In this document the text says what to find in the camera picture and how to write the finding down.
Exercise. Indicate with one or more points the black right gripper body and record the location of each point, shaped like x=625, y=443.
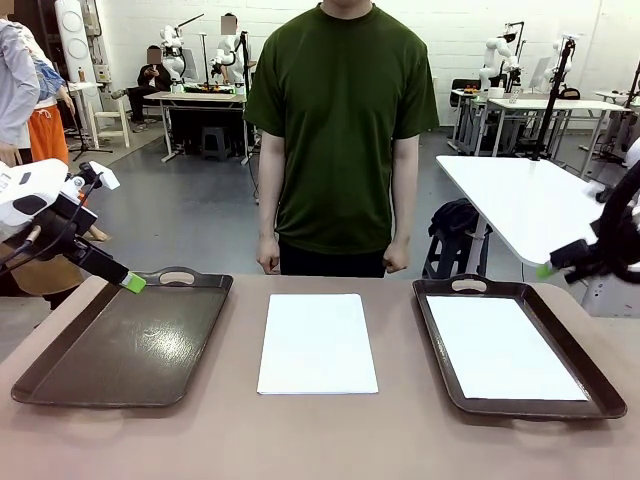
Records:
x=595, y=260

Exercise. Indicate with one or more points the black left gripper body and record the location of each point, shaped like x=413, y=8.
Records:
x=60, y=230

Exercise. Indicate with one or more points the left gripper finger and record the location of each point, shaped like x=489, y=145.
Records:
x=107, y=274
x=112, y=264

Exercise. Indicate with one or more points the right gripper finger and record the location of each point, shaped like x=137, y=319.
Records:
x=565, y=254
x=567, y=262

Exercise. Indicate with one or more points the white A4 paper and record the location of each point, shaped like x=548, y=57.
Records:
x=317, y=345
x=500, y=350

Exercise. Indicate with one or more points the person's left forearm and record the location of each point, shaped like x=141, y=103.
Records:
x=405, y=190

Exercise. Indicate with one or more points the person's right forearm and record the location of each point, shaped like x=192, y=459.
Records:
x=271, y=185

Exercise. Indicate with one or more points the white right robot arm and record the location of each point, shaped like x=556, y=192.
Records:
x=636, y=220

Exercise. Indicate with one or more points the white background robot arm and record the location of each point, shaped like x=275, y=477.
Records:
x=492, y=50
x=172, y=55
x=557, y=47
x=227, y=52

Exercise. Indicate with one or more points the person's right hand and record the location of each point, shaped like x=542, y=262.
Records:
x=268, y=255

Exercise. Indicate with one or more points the person's left hand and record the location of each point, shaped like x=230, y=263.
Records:
x=396, y=257

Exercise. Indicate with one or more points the brown plastic serving tray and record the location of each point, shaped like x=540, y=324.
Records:
x=607, y=402
x=130, y=345

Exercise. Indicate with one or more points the black tripod stand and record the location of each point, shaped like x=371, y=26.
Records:
x=83, y=146

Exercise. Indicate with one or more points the black cloth bag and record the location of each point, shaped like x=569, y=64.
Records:
x=452, y=215

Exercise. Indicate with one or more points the white wooden chair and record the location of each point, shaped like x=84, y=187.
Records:
x=112, y=116

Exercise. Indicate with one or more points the small white side table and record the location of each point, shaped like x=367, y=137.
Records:
x=82, y=86

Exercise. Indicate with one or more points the long white background table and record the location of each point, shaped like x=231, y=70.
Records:
x=575, y=105

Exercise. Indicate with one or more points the tall black pole stand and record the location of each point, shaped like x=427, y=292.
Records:
x=552, y=105

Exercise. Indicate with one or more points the mannequin in grey shirt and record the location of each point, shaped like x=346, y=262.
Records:
x=15, y=85

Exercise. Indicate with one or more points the small black bag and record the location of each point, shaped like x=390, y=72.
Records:
x=571, y=94

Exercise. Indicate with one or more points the grey plastic stool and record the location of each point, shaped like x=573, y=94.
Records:
x=216, y=137

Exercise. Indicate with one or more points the seated person in black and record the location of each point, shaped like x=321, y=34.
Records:
x=150, y=82

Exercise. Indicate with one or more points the background computer monitor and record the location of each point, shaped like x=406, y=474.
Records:
x=540, y=72

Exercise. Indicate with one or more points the small white background desk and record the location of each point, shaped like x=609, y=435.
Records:
x=467, y=95

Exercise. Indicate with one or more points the grey background work table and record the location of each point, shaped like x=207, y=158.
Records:
x=200, y=97

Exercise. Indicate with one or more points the tall white air conditioner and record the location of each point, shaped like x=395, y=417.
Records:
x=75, y=30

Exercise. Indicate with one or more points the thin pole with flat top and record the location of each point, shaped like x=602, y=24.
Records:
x=204, y=60

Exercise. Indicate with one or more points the person in green t-shirt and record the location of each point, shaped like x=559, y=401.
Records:
x=340, y=125

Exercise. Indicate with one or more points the standing background person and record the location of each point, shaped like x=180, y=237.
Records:
x=228, y=25

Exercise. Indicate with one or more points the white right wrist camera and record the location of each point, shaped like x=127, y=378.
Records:
x=595, y=191

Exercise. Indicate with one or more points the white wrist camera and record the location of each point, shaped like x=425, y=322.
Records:
x=595, y=191
x=106, y=177

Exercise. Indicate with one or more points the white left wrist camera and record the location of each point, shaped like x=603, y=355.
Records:
x=106, y=177

